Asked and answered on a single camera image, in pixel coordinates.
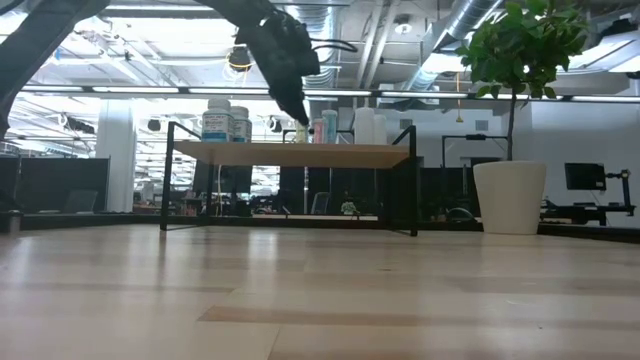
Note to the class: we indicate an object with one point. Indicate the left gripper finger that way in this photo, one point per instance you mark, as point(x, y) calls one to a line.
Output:
point(295, 97)

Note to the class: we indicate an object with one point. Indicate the yellow translucent vial white cap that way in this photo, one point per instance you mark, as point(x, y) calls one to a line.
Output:
point(300, 136)

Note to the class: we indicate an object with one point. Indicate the pink translucent vial white cap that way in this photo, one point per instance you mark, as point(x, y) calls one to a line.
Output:
point(317, 132)

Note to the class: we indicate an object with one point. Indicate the blue translucent vial white cap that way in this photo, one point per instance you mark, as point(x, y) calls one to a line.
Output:
point(330, 127)

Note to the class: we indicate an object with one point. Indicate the large white bottle blue label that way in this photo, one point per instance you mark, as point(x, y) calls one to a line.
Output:
point(217, 127)
point(244, 130)

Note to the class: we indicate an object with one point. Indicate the small white plastic bottle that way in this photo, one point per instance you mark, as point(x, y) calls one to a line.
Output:
point(381, 131)
point(364, 129)

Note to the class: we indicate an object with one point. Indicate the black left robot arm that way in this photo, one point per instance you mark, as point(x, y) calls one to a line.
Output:
point(30, 50)

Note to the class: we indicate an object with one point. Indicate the wooden shelf black metal legs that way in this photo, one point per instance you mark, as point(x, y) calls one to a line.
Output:
point(300, 155)

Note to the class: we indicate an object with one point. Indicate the grey office chair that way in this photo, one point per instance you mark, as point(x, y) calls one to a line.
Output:
point(320, 202)

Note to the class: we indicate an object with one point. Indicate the white building column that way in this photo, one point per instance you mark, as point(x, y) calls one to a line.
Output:
point(116, 155)

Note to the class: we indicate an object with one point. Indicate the leafy green plant white pot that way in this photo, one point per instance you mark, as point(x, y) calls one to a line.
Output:
point(510, 195)

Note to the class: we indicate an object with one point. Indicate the dark office partition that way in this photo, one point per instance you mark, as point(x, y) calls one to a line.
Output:
point(50, 182)

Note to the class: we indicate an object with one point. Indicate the black desk monitor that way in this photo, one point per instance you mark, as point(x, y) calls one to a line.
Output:
point(585, 176)

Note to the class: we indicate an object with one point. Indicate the black office desk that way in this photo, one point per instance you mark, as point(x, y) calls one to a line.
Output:
point(590, 211)

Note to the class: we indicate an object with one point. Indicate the silver ventilation duct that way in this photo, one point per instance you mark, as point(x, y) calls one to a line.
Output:
point(327, 20)
point(460, 25)

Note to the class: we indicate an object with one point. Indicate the black metal rig frame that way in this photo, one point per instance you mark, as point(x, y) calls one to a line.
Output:
point(100, 220)

